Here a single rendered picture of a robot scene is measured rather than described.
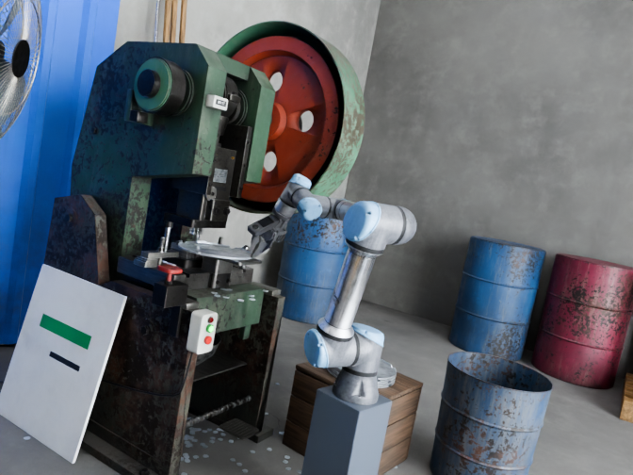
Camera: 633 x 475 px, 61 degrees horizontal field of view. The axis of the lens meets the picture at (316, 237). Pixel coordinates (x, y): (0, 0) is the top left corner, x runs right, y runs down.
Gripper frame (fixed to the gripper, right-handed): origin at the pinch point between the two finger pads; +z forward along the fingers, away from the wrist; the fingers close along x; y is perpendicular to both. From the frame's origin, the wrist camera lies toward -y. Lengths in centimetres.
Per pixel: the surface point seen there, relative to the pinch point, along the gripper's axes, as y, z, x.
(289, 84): 33, -56, 47
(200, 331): -32.0, 16.9, -15.9
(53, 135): 9, 31, 138
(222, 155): -3.9, -23.9, 31.3
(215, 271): -8.5, 11.3, 5.0
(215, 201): -7.5, -9.4, 21.3
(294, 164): 32.8, -29.3, 23.7
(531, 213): 324, -54, -32
